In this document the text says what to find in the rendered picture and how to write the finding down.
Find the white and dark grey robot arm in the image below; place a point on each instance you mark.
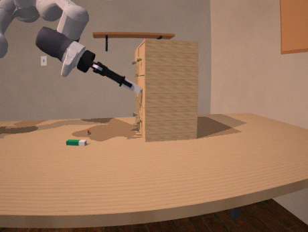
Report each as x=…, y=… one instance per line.
x=60, y=43

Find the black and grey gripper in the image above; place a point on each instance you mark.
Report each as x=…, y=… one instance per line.
x=86, y=61

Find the small wooden chest of drawers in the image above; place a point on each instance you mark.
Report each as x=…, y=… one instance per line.
x=171, y=89

